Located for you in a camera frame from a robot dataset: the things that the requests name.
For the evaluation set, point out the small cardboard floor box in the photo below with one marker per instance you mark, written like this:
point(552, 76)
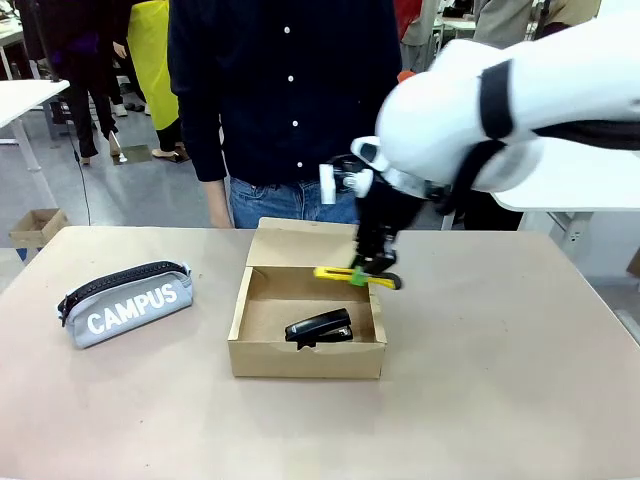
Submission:
point(37, 227)

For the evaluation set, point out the yellow utility knife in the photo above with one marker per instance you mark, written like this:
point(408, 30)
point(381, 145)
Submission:
point(335, 273)

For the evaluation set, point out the large white table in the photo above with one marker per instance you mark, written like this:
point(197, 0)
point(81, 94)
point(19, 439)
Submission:
point(575, 185)

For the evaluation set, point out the white side table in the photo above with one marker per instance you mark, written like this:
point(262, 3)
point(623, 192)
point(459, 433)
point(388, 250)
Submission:
point(27, 100)

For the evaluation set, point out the black stapler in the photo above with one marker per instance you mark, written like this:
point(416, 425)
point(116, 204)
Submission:
point(320, 326)

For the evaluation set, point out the person in yellow apron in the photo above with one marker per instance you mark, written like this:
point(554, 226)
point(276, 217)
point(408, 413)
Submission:
point(155, 65)

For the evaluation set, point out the orange printed cloth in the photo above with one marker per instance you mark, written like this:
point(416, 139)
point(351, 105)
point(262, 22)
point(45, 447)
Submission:
point(405, 76)

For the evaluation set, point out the grey CAMPUS pencil case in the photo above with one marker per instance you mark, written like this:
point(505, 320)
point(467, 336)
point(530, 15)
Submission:
point(125, 310)

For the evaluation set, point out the blue denim jeans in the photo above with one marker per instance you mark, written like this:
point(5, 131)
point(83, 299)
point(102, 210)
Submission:
point(295, 202)

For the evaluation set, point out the person in grey top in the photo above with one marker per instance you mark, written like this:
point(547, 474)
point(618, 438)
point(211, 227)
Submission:
point(500, 22)

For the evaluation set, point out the dark floor mat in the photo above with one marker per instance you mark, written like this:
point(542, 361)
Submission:
point(135, 154)

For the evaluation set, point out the person's right forearm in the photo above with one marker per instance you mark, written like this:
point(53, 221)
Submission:
point(216, 197)

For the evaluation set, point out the brown cardboard box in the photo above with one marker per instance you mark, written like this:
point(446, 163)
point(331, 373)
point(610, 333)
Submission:
point(300, 360)

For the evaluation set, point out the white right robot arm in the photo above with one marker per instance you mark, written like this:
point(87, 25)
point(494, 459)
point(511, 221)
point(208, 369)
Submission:
point(500, 110)

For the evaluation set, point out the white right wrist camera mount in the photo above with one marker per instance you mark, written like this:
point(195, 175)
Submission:
point(340, 177)

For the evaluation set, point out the person in black clothes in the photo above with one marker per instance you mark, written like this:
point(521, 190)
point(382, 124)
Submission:
point(85, 70)

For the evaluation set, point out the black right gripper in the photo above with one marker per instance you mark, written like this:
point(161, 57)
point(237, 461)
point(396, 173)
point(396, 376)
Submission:
point(385, 215)

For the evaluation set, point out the dark navy button shirt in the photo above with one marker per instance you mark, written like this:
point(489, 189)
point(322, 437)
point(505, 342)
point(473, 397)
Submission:
point(280, 85)

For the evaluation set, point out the person's right hand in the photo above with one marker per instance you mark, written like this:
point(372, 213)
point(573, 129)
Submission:
point(222, 220)

